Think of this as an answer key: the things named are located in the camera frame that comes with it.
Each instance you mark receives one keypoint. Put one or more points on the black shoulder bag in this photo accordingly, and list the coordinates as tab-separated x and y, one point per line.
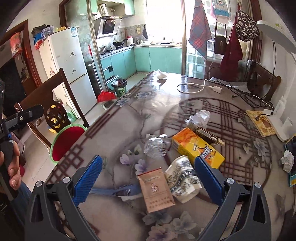
220	42

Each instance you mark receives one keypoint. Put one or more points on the dark wooden chair left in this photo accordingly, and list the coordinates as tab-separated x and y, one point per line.
54	113

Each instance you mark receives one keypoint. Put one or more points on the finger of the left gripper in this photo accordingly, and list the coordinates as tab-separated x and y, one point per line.
18	120

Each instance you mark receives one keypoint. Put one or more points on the yellow drink carton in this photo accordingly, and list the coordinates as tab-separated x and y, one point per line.
188	143

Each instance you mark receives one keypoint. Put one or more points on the patterned hanging bag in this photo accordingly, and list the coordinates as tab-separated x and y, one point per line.
246	28

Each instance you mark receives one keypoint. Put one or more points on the white charger with cable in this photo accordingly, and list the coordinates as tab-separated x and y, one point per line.
194	88

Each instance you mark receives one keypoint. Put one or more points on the dark red hanging garment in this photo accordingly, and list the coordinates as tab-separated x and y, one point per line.
233	53

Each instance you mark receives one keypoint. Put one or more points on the clear crushed plastic cup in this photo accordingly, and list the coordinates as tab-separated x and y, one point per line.
156	146

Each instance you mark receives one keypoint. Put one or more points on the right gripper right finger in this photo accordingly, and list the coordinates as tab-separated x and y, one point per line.
253	222

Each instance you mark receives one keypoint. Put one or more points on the green kitchen waste bin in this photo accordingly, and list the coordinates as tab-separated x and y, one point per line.
119	86

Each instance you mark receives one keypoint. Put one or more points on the black smartphone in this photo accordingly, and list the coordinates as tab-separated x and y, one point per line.
291	146

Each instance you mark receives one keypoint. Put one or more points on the dark wooden chair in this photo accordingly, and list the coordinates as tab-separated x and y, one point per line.
54	113
257	77

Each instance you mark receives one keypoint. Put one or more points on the yellow illustrated book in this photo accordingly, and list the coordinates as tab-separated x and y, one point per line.
261	122

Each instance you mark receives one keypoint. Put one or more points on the range hood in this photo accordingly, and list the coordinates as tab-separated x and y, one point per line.
104	24

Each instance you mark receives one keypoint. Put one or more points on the white cartoon hanging bag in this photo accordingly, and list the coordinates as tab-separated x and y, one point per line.
219	10

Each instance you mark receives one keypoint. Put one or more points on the black wok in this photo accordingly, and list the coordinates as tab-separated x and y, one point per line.
119	44

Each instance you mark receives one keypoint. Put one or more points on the dark gold cigarette box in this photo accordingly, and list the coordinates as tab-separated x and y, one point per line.
206	135

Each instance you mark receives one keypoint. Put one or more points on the dark wooden chair right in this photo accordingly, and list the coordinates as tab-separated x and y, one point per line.
257	77

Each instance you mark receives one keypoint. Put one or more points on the red green trash bin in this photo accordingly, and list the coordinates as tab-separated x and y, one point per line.
64	140

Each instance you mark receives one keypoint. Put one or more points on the blue yellow toy board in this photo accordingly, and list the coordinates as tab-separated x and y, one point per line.
291	180

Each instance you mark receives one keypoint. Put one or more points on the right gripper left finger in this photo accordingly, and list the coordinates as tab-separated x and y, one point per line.
42	220

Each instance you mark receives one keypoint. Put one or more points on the pink cigarette box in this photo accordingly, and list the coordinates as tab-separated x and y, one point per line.
155	190

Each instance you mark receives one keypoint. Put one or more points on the teal kitchen cabinets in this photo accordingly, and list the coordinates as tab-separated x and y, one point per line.
127	61

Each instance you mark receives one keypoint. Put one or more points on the white tissue far edge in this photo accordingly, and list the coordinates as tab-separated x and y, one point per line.
161	75

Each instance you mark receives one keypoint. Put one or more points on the plaid hanging cloth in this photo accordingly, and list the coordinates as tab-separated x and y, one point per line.
200	31

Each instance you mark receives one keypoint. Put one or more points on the person's left hand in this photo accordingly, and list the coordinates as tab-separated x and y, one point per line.
14	167

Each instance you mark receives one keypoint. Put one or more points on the white refrigerator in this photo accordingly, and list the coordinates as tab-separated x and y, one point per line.
62	50

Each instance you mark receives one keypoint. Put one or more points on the crumpled paper ball right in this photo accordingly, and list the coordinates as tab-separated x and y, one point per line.
287	161

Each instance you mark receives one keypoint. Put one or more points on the floral paper cup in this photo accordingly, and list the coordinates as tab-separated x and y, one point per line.
182	179

